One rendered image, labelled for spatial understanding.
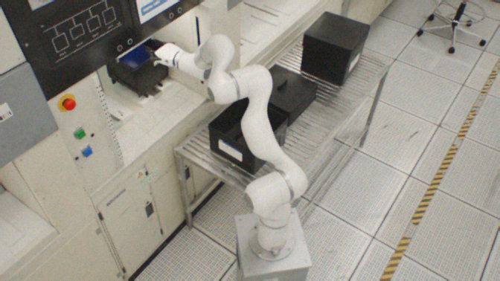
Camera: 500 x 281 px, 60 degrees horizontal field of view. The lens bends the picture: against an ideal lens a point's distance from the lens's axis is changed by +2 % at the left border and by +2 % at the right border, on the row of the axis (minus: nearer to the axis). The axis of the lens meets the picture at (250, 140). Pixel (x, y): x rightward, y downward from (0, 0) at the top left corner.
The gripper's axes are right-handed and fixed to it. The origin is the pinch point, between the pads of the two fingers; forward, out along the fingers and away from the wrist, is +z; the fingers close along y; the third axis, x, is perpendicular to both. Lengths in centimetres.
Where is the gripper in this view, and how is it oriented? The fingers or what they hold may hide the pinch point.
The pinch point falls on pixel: (152, 46)
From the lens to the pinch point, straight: 202.6
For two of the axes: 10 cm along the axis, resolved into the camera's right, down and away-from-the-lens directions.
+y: 5.7, -6.0, 5.6
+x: 0.2, -6.7, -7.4
